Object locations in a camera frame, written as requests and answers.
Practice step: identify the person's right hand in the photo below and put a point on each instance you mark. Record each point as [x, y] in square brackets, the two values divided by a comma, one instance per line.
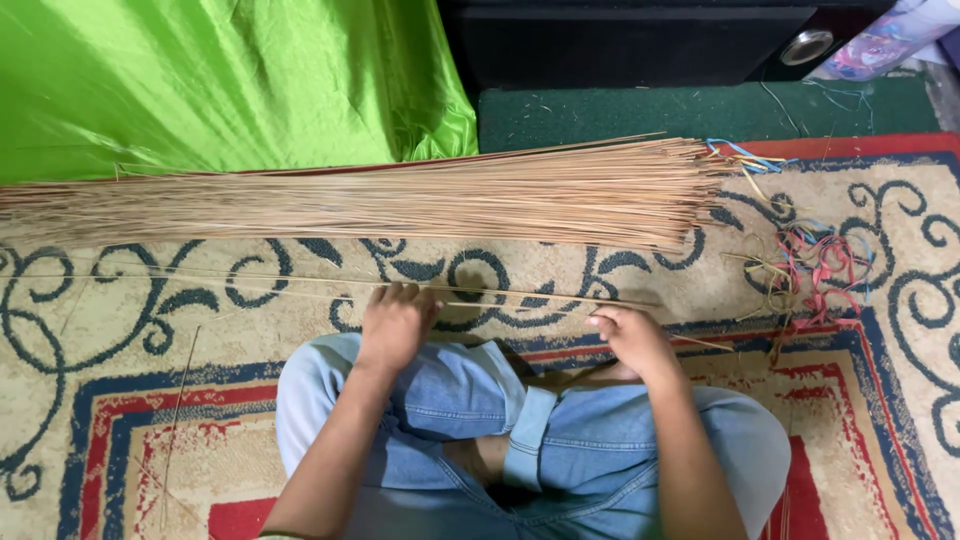
[637, 345]

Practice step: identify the person's left hand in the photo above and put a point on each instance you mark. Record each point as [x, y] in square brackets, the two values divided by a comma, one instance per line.
[394, 330]

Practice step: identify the person's right fingers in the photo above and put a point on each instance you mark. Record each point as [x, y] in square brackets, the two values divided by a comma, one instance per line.
[602, 320]

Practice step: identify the few thin separated broom sticks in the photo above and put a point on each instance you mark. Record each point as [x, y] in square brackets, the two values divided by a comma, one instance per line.
[285, 280]

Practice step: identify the short stick piece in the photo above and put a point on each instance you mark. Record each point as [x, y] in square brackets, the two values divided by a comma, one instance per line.
[702, 343]

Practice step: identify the person's light blue jeans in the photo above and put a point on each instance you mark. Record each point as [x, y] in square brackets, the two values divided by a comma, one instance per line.
[592, 450]

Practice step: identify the dark green mat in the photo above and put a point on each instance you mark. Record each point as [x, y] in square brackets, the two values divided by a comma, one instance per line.
[675, 112]

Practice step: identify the pile of brown broom sticks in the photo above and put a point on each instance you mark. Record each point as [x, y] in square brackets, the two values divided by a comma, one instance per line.
[390, 199]

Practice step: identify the black speaker cabinet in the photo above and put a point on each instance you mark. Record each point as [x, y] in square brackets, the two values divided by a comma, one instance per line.
[622, 41]

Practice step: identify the colourful printed bag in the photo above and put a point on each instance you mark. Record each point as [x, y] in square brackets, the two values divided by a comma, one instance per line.
[885, 37]

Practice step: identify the single loose thin stick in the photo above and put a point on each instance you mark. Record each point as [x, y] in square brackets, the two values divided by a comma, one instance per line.
[178, 427]

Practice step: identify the shiny green cloth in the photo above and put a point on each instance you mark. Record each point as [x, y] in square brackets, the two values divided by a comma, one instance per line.
[217, 82]

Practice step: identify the beige patterned rug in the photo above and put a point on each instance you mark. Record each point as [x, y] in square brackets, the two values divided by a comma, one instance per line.
[150, 360]

